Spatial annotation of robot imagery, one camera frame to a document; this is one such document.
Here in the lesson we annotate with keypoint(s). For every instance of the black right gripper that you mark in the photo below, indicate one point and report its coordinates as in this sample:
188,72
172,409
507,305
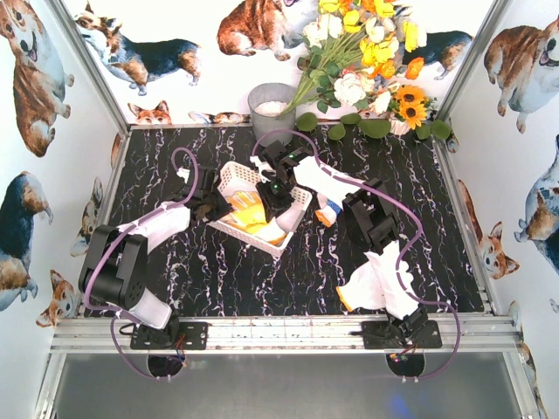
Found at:
274,201

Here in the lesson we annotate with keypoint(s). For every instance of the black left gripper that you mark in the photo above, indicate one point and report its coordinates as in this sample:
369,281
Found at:
214,207

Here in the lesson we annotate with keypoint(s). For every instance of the orange dotted work glove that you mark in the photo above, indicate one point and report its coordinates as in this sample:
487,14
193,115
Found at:
248,215

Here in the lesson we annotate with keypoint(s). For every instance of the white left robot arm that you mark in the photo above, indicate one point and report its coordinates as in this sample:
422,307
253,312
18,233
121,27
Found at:
114,276

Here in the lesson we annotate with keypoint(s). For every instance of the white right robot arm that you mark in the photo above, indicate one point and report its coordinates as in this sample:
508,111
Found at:
371,223

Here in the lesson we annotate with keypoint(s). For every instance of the white plastic storage basket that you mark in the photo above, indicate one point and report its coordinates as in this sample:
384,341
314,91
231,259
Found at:
236,177

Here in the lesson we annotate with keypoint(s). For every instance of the grey metal bucket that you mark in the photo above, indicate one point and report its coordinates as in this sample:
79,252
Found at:
270,119

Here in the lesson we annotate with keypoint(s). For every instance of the blue dotted work glove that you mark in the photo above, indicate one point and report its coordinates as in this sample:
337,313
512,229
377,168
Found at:
328,211

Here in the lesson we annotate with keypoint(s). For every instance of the artificial flower bouquet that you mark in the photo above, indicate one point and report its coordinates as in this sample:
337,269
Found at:
365,55

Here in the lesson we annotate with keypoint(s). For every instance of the white cotton glove orange cuff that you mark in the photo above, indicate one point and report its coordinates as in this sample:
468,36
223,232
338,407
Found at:
377,284

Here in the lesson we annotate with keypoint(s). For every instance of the aluminium front rail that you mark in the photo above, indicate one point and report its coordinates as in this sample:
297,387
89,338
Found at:
470,332

